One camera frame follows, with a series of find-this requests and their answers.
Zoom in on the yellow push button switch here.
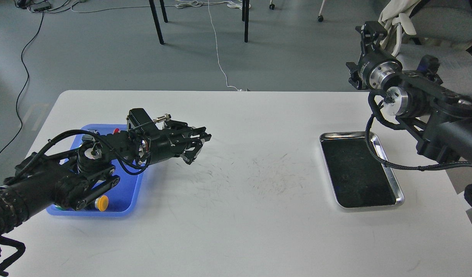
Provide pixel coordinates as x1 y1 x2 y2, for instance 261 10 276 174
94 195 109 212

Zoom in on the black table leg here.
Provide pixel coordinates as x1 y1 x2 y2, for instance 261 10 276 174
242 0 250 43
148 0 169 45

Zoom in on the white floor cable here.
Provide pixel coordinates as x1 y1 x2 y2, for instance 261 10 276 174
70 0 252 92

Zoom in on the beige jacket on chair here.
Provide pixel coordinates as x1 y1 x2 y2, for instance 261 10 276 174
378 0 421 57

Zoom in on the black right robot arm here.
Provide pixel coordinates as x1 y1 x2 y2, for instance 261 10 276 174
346 21 472 171

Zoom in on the grey office chair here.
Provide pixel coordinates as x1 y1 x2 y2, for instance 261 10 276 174
378 0 472 100

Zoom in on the black floor cable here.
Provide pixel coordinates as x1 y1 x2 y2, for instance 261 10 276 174
0 0 67 166

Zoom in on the black table leg right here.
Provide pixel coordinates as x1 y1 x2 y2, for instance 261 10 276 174
242 0 250 43

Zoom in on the black power strip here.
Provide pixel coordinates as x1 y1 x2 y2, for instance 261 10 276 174
28 1 52 13

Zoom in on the black table leg left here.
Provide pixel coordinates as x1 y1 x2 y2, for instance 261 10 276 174
148 0 169 45

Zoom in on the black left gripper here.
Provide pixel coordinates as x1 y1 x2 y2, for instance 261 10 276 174
143 120 212 165

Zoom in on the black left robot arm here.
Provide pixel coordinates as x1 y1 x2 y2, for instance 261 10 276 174
0 108 212 277

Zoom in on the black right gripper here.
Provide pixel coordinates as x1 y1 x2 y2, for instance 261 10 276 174
346 21 403 90

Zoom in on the blue plastic tray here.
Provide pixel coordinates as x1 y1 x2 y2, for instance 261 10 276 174
46 124 143 217

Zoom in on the steel tray with black mat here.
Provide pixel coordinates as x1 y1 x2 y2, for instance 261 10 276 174
319 131 405 211

